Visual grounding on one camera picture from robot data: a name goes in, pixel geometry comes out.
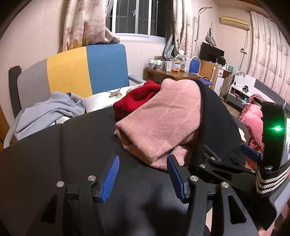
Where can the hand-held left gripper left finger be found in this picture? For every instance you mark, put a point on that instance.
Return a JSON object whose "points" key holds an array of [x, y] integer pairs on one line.
{"points": [[111, 177]]}

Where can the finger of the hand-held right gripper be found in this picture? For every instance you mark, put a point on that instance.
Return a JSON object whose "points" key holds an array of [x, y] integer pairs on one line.
{"points": [[226, 169], [250, 152]]}

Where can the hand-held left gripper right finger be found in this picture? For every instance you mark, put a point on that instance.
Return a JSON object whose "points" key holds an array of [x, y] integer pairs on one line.
{"points": [[177, 179]]}

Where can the black sweater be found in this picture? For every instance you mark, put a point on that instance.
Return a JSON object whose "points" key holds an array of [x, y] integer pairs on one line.
{"points": [[217, 118]]}

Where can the pink quilt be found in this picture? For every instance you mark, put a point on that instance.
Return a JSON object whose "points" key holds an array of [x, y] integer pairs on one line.
{"points": [[251, 115]]}

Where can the pink sweater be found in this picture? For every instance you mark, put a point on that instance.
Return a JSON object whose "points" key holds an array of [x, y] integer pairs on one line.
{"points": [[163, 120]]}

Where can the white low shelf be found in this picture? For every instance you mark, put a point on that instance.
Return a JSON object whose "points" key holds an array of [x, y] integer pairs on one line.
{"points": [[242, 79]]}

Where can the white printed cushion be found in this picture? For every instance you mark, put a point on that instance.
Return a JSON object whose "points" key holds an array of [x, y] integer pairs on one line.
{"points": [[97, 99]]}

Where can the red sweater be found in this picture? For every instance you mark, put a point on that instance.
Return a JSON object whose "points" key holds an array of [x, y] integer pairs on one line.
{"points": [[136, 97]]}

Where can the light blue hoodie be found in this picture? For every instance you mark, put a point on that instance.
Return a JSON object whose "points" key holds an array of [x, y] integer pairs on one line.
{"points": [[45, 113]]}

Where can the wooden cabinet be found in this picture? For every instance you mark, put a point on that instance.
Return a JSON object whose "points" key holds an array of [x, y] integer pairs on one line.
{"points": [[207, 68]]}

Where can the round mirror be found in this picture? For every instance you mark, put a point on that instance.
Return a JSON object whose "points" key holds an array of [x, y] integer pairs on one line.
{"points": [[221, 61]]}

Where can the blue chair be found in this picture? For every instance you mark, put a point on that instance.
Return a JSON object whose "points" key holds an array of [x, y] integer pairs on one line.
{"points": [[193, 65]]}

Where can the black monitor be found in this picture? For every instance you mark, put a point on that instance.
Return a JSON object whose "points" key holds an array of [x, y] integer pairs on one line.
{"points": [[210, 53]]}

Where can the wooden desk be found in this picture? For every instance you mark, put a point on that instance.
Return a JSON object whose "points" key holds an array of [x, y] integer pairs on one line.
{"points": [[163, 73]]}

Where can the grey yellow blue armchair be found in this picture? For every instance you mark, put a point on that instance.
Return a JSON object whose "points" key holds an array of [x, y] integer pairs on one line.
{"points": [[106, 65]]}

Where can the grey hanging bag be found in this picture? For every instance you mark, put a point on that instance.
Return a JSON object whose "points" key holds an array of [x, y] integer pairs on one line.
{"points": [[210, 36]]}

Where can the beige air conditioner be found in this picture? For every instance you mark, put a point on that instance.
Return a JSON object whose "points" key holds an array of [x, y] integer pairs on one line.
{"points": [[233, 21]]}

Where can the metal pole stand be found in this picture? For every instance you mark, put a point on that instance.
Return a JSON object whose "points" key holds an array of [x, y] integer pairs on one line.
{"points": [[197, 34]]}

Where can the silver foil bag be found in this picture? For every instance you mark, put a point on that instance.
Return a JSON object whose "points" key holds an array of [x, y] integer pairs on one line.
{"points": [[169, 47]]}

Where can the beige patterned curtain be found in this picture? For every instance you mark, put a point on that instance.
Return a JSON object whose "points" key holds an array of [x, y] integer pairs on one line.
{"points": [[181, 22]]}

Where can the beige starfish print curtain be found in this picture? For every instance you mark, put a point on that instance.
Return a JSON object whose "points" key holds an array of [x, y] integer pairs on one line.
{"points": [[81, 20]]}

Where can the grey bed frame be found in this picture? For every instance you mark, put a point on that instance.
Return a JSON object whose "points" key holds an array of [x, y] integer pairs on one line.
{"points": [[267, 89]]}

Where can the window with white frame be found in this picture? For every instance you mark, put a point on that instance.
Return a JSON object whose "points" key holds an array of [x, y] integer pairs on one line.
{"points": [[136, 15]]}

